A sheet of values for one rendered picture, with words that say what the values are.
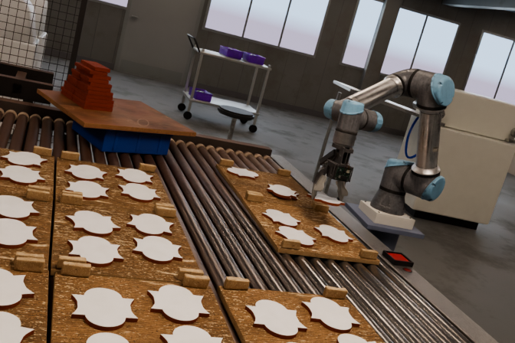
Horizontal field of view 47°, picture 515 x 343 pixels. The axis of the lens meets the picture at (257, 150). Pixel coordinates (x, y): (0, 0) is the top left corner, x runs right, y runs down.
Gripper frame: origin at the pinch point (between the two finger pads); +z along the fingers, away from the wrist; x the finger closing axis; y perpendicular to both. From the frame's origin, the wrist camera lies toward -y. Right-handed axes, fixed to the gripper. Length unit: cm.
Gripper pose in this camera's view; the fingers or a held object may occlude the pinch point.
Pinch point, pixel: (326, 198)
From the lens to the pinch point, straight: 207.7
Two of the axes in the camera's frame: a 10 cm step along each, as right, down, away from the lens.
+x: 9.3, 1.7, 3.3
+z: -2.3, 9.6, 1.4
